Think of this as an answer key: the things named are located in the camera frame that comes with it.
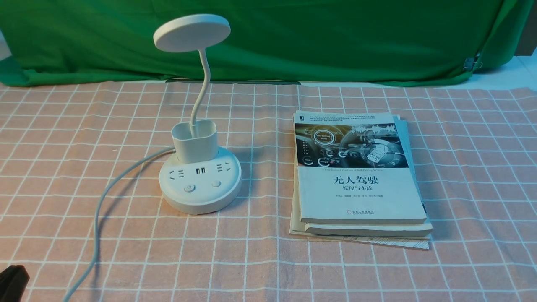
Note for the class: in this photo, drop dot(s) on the white desk lamp with sockets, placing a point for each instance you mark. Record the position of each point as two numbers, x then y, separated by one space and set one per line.
201 176

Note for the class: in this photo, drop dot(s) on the green backdrop cloth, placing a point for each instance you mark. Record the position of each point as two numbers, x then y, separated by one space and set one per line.
404 43

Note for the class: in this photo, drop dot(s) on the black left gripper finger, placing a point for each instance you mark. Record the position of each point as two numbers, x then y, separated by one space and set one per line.
13 282

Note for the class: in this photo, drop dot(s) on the pink checkered tablecloth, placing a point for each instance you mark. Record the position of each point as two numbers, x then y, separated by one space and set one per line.
475 157

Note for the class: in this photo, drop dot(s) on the metal binder clip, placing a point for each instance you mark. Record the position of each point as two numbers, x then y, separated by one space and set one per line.
472 63

